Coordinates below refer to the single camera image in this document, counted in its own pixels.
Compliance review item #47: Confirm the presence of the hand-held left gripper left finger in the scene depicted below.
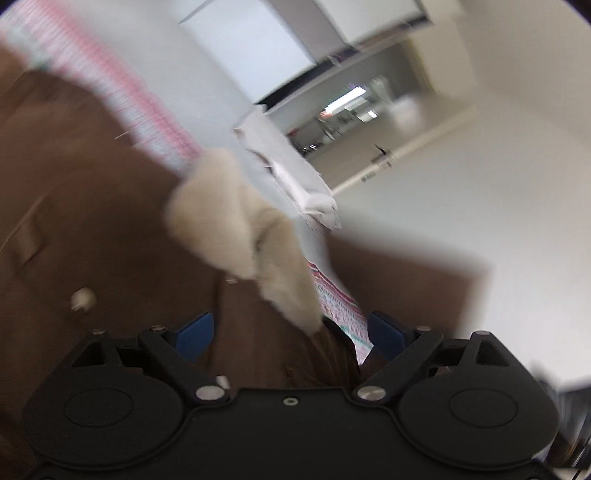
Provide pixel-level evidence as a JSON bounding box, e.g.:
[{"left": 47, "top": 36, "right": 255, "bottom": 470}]
[{"left": 69, "top": 311, "right": 232, "bottom": 408}]

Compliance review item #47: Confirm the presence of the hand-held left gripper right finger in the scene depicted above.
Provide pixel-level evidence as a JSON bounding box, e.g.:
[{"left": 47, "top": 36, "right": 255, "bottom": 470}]
[{"left": 352, "top": 311, "right": 509, "bottom": 408}]

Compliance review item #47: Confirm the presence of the brown coat with cream fleece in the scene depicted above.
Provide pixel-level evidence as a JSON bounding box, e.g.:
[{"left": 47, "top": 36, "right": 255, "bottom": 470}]
[{"left": 0, "top": 46, "right": 491, "bottom": 480}]

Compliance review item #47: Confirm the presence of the white cloth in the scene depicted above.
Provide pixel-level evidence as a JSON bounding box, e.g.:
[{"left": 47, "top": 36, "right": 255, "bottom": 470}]
[{"left": 232, "top": 104, "right": 343, "bottom": 232}]

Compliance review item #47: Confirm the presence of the white door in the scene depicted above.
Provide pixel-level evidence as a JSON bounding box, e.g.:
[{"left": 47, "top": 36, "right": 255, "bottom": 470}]
[{"left": 305, "top": 28, "right": 478, "bottom": 195}]

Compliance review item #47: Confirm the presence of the pink patterned blanket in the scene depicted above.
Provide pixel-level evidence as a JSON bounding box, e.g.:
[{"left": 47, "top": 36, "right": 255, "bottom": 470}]
[{"left": 0, "top": 0, "right": 376, "bottom": 366}]

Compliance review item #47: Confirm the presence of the white and grey wardrobe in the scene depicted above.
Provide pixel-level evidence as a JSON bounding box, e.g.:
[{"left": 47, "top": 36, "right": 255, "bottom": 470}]
[{"left": 178, "top": 0, "right": 432, "bottom": 104}]

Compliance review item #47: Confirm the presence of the black door handle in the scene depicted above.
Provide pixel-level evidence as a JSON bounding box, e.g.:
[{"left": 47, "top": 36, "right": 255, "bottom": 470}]
[{"left": 370, "top": 144, "right": 394, "bottom": 171}]

